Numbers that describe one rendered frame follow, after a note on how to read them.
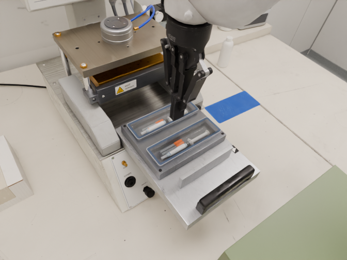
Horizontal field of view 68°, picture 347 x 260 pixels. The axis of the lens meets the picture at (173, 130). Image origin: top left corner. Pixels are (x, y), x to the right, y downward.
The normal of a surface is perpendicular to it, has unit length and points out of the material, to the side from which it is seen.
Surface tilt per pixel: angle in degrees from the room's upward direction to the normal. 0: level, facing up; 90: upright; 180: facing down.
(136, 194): 65
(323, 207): 2
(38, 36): 90
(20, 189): 89
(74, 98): 0
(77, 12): 90
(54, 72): 0
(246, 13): 117
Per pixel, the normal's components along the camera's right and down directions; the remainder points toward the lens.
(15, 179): 0.07, -0.66
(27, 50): 0.56, 0.66
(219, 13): -0.35, 0.87
